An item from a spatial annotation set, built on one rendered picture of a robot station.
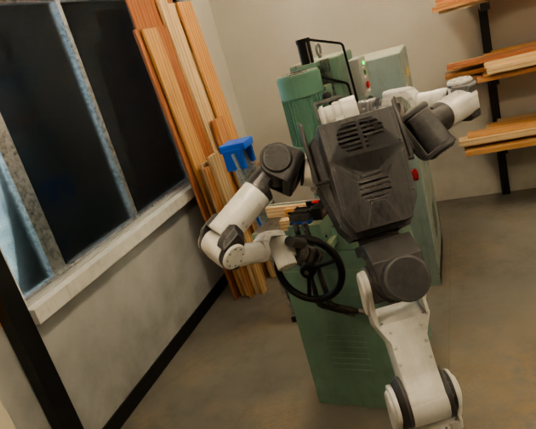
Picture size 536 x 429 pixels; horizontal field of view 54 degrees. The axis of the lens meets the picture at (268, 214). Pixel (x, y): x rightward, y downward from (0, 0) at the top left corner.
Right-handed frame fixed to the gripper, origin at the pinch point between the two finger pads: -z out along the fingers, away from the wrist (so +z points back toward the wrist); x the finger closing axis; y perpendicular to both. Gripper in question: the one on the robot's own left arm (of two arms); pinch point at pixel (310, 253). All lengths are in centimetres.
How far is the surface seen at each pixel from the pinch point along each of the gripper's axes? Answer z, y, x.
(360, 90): -38, 70, -17
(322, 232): -13.7, 7.6, -4.1
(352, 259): -29.8, 0.7, 5.0
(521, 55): -198, 152, 14
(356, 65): -33, 79, -20
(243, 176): -78, 21, -89
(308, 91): -4, 58, -23
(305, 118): -8, 48, -23
